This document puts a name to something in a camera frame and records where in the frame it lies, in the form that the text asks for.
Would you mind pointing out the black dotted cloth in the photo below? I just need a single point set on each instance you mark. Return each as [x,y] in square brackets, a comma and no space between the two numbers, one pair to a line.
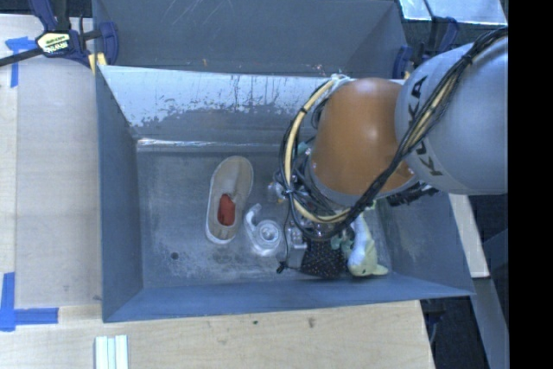
[322,261]

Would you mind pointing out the yellow and white toy animal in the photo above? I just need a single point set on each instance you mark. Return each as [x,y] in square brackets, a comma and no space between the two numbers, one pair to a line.
[363,255]

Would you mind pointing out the white shoe with red insole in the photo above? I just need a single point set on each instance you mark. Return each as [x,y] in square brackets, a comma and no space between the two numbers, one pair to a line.
[233,179]

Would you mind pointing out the grey metal bin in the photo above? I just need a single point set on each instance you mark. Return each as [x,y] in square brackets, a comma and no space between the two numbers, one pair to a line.
[181,272]

